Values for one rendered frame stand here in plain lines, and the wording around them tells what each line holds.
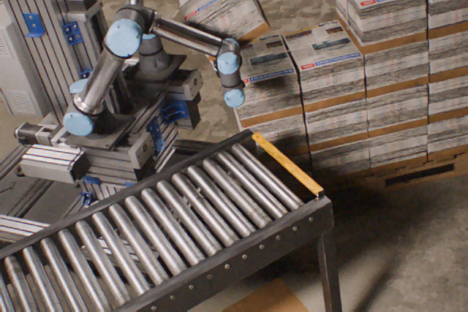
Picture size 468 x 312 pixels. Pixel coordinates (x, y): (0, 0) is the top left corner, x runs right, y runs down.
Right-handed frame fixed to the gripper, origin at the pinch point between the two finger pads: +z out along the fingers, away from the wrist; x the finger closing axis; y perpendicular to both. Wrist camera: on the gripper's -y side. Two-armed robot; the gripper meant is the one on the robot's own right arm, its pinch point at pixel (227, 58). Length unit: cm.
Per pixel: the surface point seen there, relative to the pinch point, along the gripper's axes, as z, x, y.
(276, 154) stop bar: -49, -3, -18
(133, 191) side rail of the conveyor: -50, 48, 0
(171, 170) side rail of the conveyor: -43, 34, -6
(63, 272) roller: -83, 70, 8
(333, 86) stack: 2, -31, -41
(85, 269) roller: -84, 63, 5
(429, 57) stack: 4, -73, -54
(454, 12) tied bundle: 4, -90, -39
